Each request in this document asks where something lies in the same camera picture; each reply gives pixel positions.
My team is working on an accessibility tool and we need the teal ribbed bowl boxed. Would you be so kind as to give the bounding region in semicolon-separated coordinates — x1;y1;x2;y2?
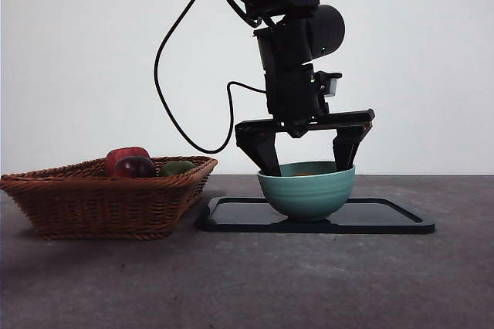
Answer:
256;161;357;223

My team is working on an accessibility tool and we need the dark green rectangular tray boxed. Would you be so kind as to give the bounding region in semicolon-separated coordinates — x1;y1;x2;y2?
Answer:
197;196;437;235

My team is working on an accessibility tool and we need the green avocado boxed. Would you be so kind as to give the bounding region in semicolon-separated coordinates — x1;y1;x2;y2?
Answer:
159;160;196;178

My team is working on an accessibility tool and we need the dark purple plum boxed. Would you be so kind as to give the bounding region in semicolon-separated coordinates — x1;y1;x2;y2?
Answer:
113;155;157;179

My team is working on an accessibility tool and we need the red apple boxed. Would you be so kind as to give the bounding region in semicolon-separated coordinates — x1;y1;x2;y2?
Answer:
105;146;151;176

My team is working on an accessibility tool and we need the brown wicker basket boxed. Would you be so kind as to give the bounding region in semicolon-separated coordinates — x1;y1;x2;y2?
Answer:
0;155;219;241

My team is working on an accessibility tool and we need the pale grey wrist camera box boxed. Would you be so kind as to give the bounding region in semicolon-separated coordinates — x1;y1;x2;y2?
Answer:
313;71;343;99

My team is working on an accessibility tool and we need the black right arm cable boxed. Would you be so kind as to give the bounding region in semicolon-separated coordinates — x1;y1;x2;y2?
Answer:
154;0;267;154

